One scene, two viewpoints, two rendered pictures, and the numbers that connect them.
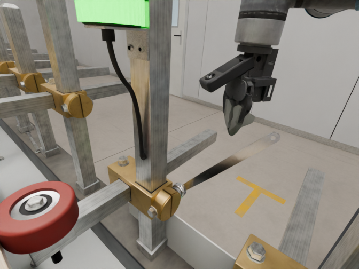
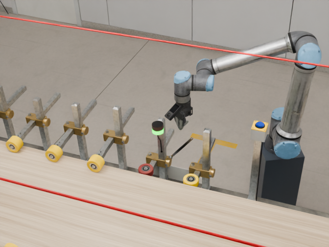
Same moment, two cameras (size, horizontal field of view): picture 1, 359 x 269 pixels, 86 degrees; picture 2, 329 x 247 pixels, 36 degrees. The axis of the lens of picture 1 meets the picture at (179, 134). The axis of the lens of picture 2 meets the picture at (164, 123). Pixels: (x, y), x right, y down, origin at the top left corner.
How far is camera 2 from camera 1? 2.49 m
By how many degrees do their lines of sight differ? 17
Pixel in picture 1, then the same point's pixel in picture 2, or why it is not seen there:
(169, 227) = (168, 170)
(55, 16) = (120, 116)
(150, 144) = (163, 148)
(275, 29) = (187, 98)
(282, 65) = not seen: outside the picture
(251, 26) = (179, 99)
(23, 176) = not seen: hidden behind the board
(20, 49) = (80, 118)
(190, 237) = (176, 170)
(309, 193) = not seen: hidden behind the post
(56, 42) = (120, 123)
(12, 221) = (146, 171)
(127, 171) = (153, 156)
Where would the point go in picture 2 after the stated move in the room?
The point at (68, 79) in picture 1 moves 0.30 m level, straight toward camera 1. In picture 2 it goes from (121, 132) to (162, 155)
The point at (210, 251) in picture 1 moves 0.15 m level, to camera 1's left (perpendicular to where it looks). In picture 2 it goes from (183, 171) to (157, 177)
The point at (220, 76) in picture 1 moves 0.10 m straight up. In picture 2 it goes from (173, 114) to (172, 100)
